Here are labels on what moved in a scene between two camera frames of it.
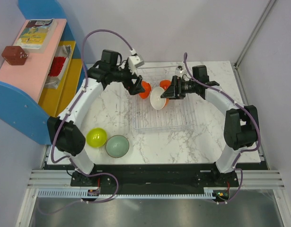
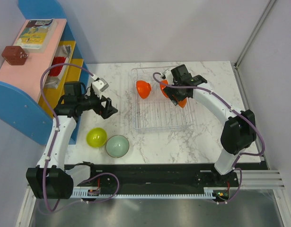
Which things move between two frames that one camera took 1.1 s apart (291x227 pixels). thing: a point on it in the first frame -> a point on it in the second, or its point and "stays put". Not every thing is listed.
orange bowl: [146, 86] stays put
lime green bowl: [96, 137] stays put
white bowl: [157, 102] -> [182, 103]
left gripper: [131, 87] -> [105, 112]
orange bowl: [165, 84] stays put
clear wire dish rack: [175, 115] stays put
